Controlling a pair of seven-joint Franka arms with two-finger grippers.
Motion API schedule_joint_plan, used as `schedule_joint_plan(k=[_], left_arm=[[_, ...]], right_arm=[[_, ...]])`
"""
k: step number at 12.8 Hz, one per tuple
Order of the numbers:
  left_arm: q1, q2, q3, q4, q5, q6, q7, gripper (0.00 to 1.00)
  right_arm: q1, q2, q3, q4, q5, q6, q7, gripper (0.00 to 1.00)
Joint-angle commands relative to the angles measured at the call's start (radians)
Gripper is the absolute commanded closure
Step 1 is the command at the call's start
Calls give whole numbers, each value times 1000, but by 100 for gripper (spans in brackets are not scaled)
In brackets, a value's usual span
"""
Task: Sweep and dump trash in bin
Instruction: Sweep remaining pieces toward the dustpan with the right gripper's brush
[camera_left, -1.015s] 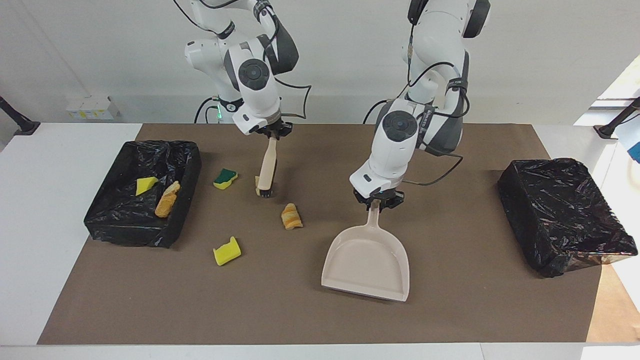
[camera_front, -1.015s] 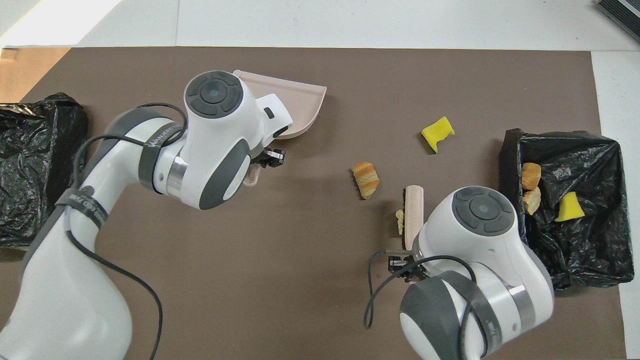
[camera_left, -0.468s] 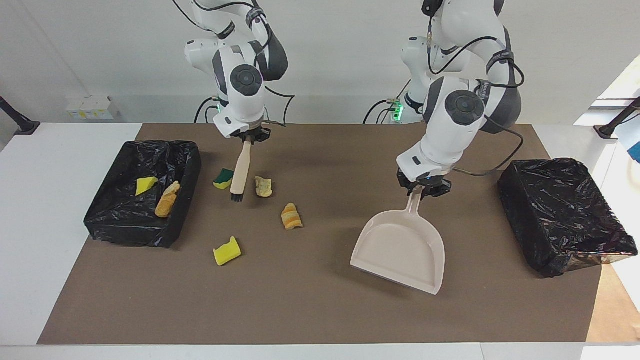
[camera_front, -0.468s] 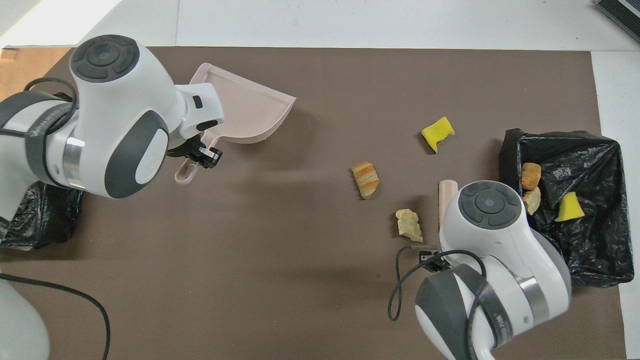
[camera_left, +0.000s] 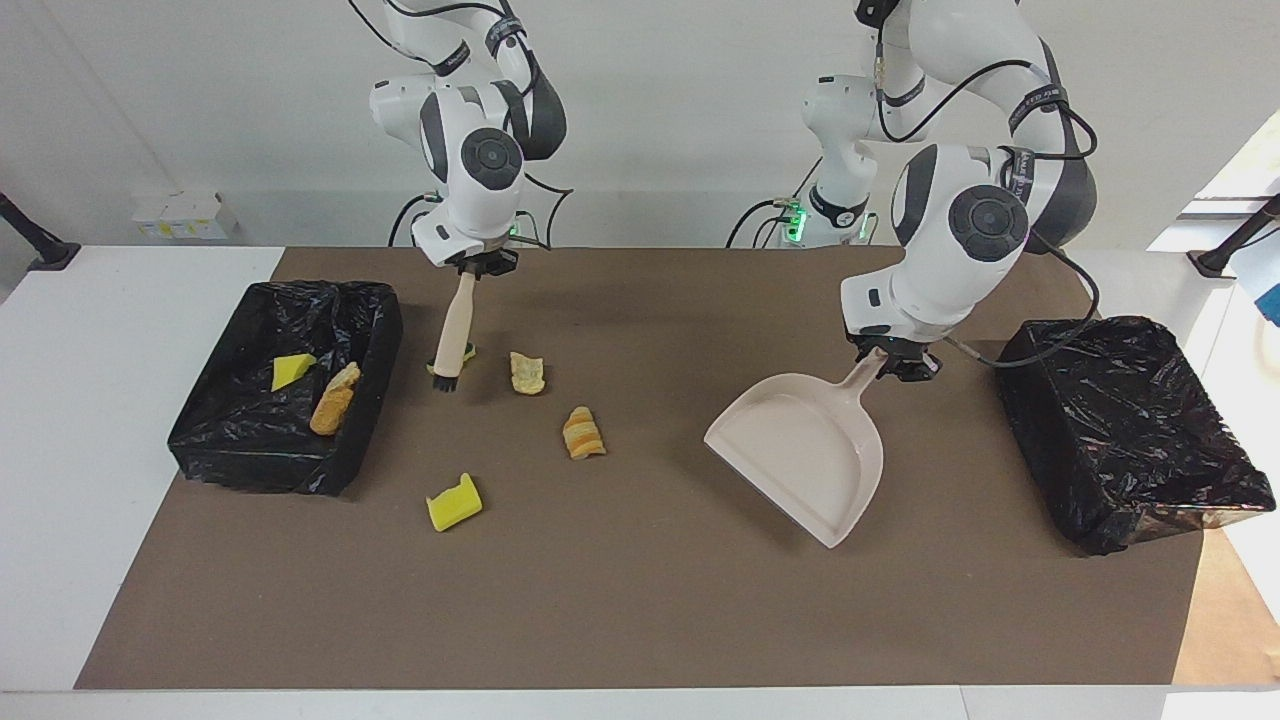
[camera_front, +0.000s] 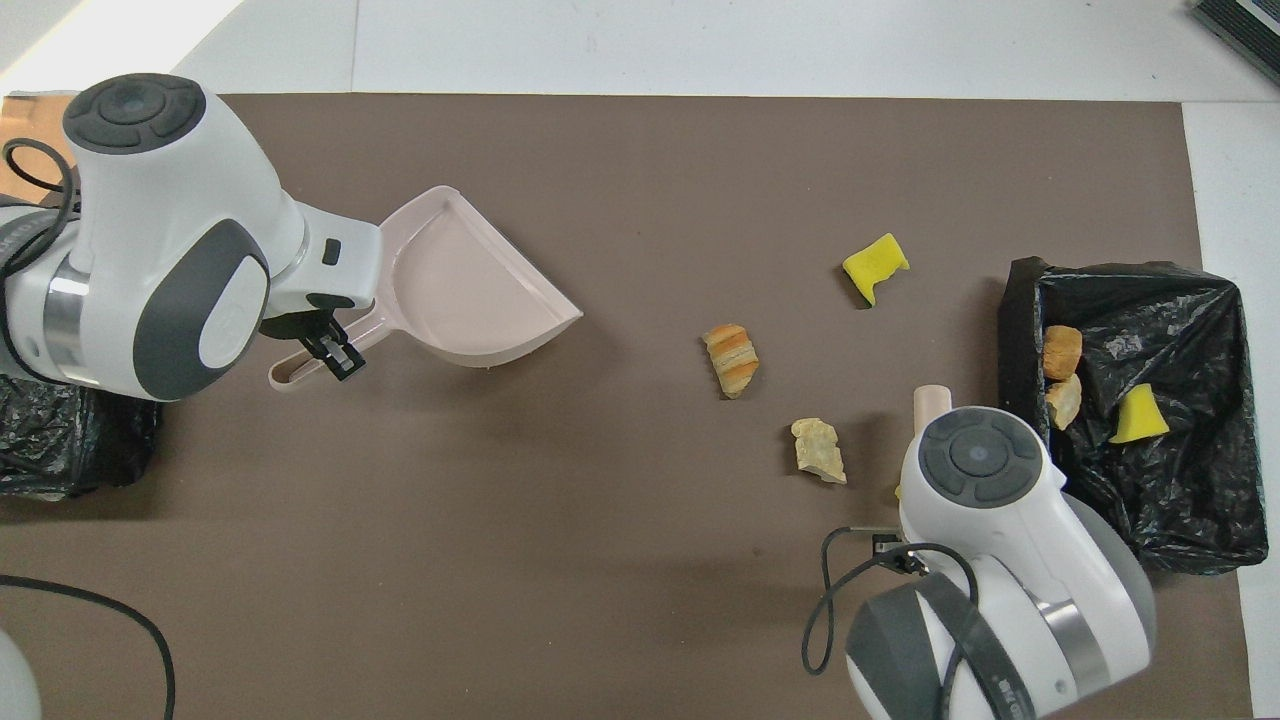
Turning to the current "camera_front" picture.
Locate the pale bread piece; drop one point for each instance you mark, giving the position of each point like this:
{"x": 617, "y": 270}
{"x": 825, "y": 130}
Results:
{"x": 818, "y": 450}

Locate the beige plastic dustpan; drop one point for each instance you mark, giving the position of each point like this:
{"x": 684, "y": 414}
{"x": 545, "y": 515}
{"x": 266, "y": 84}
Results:
{"x": 470, "y": 290}

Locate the brown bread roll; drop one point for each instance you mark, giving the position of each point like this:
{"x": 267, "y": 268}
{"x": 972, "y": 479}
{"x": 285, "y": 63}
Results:
{"x": 1062, "y": 350}

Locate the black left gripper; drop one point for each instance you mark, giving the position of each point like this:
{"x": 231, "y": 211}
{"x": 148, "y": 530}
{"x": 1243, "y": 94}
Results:
{"x": 300, "y": 322}

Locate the small yellow sponge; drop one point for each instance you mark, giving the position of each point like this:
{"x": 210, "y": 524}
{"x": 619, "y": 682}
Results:
{"x": 1138, "y": 420}

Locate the large yellow sponge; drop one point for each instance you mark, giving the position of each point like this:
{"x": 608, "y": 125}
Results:
{"x": 875, "y": 265}

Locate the dark ribbed device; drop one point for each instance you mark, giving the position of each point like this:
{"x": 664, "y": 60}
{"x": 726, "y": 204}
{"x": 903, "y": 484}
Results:
{"x": 1250, "y": 25}

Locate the black bag lined bin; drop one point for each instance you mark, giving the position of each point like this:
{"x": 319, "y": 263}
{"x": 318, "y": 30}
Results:
{"x": 70, "y": 450}
{"x": 1180, "y": 500}

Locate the brown table mat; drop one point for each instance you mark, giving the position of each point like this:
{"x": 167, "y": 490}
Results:
{"x": 500, "y": 550}

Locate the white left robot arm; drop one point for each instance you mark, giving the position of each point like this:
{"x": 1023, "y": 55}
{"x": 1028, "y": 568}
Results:
{"x": 170, "y": 230}

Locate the beige hand brush black bristles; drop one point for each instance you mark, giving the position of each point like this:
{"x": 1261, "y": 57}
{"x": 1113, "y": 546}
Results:
{"x": 930, "y": 402}

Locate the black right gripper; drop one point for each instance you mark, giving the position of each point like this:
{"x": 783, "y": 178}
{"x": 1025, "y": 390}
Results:
{"x": 900, "y": 558}

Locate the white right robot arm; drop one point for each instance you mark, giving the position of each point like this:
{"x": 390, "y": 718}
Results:
{"x": 1000, "y": 520}

